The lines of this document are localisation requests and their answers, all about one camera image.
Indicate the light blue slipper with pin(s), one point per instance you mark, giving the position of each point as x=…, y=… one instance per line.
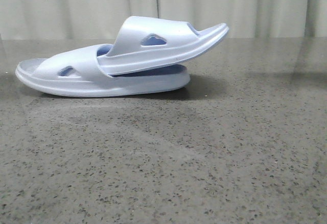
x=78, y=73
x=145, y=43

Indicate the pale grey-green curtain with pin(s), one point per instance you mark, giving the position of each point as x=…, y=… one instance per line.
x=102, y=19

